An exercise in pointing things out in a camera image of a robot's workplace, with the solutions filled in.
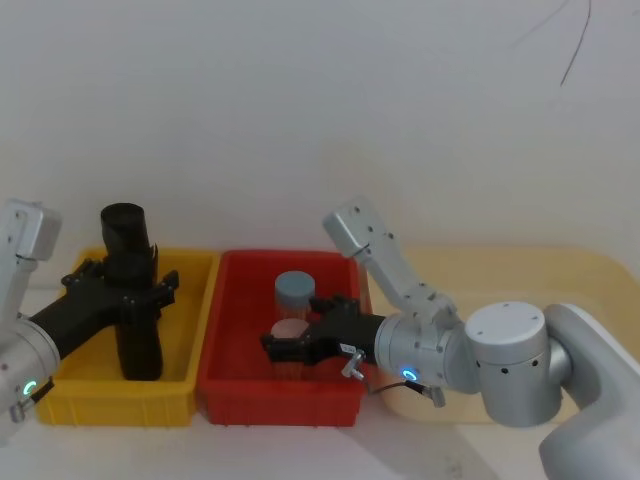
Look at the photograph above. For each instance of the red plastic bin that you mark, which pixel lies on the red plastic bin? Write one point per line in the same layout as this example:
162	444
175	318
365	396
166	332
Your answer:
240	350

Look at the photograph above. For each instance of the yellow plastic bin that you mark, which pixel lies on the yellow plastic bin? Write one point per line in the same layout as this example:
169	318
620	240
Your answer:
195	310

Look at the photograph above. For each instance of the clear jar pink lid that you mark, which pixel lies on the clear jar pink lid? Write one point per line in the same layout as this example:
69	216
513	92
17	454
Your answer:
289	329

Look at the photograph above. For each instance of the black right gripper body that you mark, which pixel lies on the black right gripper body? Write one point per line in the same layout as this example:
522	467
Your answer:
350	335

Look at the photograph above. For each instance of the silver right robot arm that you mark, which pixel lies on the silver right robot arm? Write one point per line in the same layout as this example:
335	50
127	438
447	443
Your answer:
505	350

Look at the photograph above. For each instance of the clear jar grey-blue lid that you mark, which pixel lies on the clear jar grey-blue lid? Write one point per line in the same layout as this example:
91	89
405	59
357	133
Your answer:
295	290

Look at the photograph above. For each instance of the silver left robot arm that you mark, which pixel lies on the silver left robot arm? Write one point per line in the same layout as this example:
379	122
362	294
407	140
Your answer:
20	350

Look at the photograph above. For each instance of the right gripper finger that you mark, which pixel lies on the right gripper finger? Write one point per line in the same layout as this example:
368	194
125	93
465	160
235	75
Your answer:
337	306
292	349

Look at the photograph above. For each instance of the black cylindrical tube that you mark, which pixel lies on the black cylindrical tube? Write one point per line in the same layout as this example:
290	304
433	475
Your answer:
132	250

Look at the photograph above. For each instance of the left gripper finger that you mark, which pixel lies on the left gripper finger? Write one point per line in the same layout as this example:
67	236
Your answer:
167	290
85	272

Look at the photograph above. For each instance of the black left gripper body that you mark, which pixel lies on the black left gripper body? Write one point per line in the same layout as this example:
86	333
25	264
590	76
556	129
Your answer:
75	315

